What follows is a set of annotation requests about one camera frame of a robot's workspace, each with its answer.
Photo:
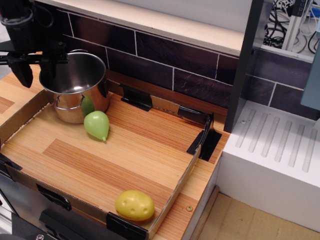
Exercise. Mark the dark tiled backsplash shelf unit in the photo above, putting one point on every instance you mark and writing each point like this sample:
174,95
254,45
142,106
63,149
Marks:
196,60

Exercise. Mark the white dish drainer sink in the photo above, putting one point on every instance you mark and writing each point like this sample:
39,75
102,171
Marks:
271,162

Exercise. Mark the metal pot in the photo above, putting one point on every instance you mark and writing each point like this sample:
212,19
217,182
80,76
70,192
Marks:
78,88

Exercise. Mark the green toy pear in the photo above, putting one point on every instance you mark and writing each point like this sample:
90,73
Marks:
97,124

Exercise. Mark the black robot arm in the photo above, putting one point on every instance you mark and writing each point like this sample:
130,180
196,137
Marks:
31,42

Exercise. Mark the yellow toy potato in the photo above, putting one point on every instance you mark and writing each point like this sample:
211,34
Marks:
135,205

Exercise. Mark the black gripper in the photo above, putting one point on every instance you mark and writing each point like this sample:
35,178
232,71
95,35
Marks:
48,54

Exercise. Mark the cardboard fence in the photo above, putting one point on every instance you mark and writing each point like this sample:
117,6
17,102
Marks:
63,180

